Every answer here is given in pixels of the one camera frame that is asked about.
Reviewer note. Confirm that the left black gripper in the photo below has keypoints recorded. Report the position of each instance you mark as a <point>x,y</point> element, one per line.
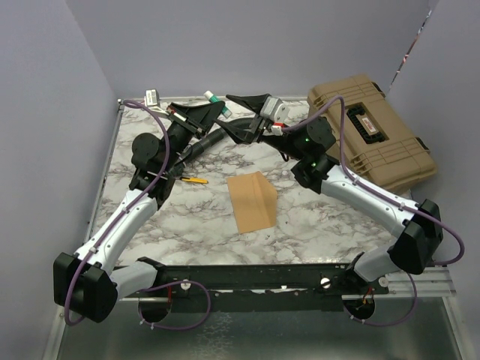
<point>199,118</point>

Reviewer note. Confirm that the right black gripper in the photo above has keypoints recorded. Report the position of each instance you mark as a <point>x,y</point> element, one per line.
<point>244,136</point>

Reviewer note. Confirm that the green white glue stick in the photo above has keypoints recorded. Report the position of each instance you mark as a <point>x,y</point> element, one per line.
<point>212,98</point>

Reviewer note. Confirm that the brown kraft envelope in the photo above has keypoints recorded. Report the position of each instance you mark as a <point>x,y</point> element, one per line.
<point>254,201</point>

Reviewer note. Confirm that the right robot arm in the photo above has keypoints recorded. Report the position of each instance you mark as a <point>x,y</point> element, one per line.
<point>415,226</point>

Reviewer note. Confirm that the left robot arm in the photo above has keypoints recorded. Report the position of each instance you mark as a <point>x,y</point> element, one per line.
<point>87,283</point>

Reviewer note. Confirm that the yellow utility knife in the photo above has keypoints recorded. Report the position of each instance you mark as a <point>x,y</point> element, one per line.
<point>201,181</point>

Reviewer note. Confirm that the tan plastic tool case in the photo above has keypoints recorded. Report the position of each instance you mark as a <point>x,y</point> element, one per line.
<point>378,146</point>

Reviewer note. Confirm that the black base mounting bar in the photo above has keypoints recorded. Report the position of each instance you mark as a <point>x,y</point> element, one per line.
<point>260,288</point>

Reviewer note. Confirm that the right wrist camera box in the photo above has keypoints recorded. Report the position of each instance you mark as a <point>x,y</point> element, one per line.
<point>274,111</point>

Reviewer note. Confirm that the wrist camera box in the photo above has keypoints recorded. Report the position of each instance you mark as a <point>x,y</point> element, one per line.
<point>274,111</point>
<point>152,100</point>

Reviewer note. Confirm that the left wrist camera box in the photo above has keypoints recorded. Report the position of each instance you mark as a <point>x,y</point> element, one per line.
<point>152,100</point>

